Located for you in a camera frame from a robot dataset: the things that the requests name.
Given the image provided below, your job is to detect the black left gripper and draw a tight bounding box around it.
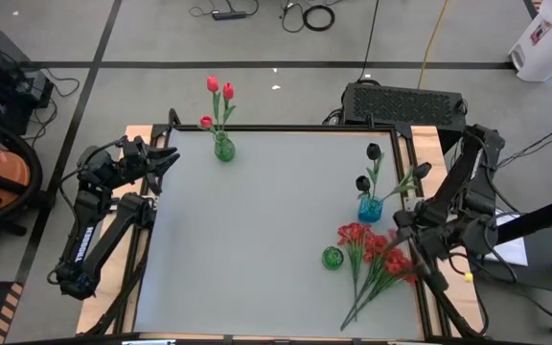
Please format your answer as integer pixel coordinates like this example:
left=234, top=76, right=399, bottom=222
left=120, top=135, right=182, bottom=196

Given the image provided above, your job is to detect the black hanging cable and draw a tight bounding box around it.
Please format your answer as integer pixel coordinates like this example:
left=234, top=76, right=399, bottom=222
left=357, top=0, right=381, bottom=81

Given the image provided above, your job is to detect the black power strip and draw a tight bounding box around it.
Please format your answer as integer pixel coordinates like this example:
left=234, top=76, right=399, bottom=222
left=211, top=10, right=248, bottom=22

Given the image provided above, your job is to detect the blue glass vase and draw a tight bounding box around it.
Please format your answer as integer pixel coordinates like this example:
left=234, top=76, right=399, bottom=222
left=356, top=195, right=385, bottom=225

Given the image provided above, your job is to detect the squat green glass vase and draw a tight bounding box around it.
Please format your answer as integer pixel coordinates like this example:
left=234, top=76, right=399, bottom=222
left=321, top=245, right=345, bottom=271

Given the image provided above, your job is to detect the white sheet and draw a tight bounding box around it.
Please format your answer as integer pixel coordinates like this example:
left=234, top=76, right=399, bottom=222
left=484, top=213, right=530, bottom=267

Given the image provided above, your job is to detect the black artificial tulip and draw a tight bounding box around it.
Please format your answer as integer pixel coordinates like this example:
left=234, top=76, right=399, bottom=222
left=376, top=161, right=434, bottom=205
left=366, top=142, right=386, bottom=200
left=355, top=174, right=374, bottom=201

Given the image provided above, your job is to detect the large red blossom spray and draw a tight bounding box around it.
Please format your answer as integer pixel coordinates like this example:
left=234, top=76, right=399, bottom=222
left=339, top=229, right=421, bottom=333

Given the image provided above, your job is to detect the red artificial tulip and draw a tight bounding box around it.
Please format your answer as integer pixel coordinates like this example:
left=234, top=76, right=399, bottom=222
left=206, top=75, right=224, bottom=140
left=218, top=81, right=238, bottom=140
left=197, top=114, right=222, bottom=140

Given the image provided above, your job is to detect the yellow hanging cable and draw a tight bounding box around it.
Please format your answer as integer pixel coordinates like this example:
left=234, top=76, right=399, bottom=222
left=417, top=0, right=450, bottom=91

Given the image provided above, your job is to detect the black perforated computer case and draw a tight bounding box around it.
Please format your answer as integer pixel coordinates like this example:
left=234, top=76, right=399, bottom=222
left=341, top=81, right=468, bottom=134

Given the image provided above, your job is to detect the orange vacuum cleaner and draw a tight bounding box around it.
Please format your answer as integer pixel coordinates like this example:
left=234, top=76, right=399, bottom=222
left=0, top=133, right=33, bottom=212

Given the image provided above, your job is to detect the slim green glass vase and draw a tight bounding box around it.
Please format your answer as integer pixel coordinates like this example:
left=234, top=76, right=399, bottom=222
left=213, top=129, right=237, bottom=163

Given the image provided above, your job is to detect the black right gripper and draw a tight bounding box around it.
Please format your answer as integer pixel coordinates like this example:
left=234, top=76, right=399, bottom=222
left=386, top=210, right=449, bottom=258

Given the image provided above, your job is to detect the small red blossom spray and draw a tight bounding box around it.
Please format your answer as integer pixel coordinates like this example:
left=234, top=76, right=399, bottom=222
left=336, top=221, right=372, bottom=320

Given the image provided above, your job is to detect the coiled black cable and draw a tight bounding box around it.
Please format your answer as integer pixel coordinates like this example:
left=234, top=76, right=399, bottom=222
left=302, top=4, right=336, bottom=33

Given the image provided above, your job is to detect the white bin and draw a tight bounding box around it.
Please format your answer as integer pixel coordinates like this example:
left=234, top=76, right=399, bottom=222
left=508, top=0, right=552, bottom=82

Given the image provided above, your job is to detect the orange and black vacuum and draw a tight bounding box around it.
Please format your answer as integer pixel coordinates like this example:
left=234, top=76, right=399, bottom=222
left=0, top=118, right=57, bottom=229

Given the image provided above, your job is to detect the black table frame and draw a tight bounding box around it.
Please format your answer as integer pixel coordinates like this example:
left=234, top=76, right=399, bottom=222
left=77, top=107, right=491, bottom=345

